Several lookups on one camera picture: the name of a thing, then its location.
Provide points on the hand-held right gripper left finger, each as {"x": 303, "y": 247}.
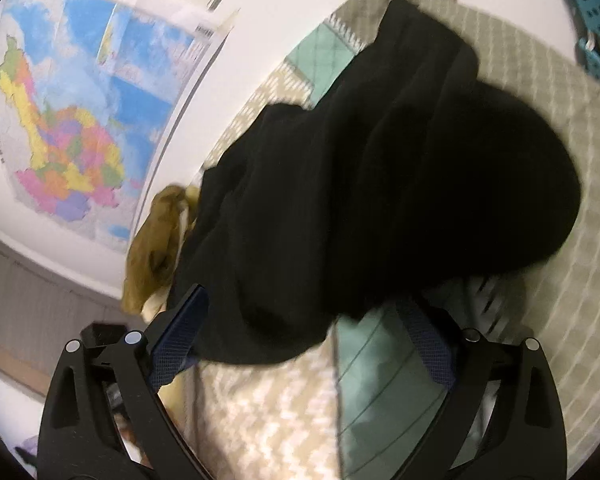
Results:
{"x": 175, "y": 340}

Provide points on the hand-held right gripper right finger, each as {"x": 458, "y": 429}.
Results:
{"x": 430, "y": 345}

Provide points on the olive green jacket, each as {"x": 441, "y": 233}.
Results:
{"x": 150, "y": 245}

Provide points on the black coat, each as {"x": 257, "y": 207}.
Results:
{"x": 380, "y": 170}

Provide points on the grey door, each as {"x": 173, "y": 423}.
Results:
{"x": 30, "y": 295}

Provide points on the beige and teal patterned bedspread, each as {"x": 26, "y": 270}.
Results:
{"x": 260, "y": 420}

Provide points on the colourful wall map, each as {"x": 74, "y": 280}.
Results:
{"x": 80, "y": 110}

